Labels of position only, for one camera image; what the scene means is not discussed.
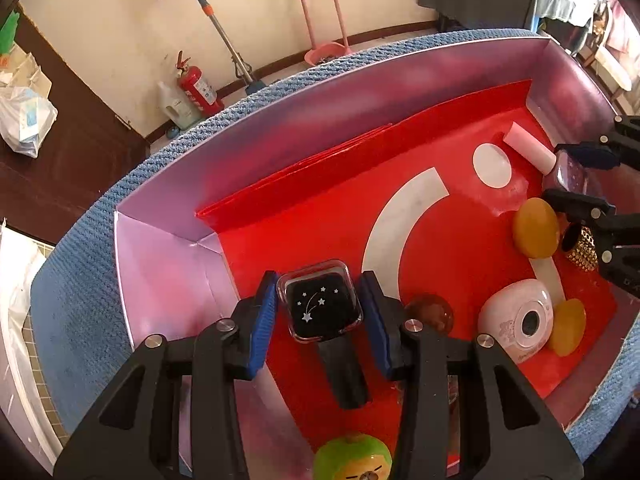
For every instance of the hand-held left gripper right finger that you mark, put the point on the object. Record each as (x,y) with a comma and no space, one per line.
(377,325)

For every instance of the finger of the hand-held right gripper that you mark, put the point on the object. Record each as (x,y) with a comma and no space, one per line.
(585,152)
(575,202)

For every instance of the pink curtain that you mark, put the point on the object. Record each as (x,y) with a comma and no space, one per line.
(620,25)

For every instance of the small amber stone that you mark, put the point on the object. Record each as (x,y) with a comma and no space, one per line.
(567,327)

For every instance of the white plastic bag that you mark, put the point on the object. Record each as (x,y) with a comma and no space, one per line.
(25,120)

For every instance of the white paper bags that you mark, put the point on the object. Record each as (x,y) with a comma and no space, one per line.
(25,70)

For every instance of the pink lip gloss tube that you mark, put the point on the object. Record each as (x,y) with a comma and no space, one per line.
(530,147)

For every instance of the white plastic sheet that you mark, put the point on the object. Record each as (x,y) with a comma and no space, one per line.
(15,285)

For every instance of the white plastic jug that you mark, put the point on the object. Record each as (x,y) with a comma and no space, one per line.
(175,105)

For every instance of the dark star nail polish bottle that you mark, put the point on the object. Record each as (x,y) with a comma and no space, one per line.
(320,305)

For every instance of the green plush toy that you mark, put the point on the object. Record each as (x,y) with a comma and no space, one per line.
(9,30)

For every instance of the red glossy ball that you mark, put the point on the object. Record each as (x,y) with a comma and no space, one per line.
(430,312)

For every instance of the purple cardboard box red bottom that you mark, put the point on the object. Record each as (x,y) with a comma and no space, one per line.
(165,270)

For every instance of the green yellow toy figure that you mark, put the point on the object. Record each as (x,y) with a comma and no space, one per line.
(352,460)

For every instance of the pink round toy camera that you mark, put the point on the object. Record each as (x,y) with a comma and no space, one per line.
(515,320)

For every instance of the mop with orange grip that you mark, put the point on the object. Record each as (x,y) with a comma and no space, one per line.
(220,25)

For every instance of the dark wooden door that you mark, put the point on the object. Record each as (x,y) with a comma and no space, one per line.
(75,125)

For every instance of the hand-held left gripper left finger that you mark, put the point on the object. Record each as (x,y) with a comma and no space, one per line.
(262,325)

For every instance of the red fire extinguisher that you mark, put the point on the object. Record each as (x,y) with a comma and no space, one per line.
(197,90)

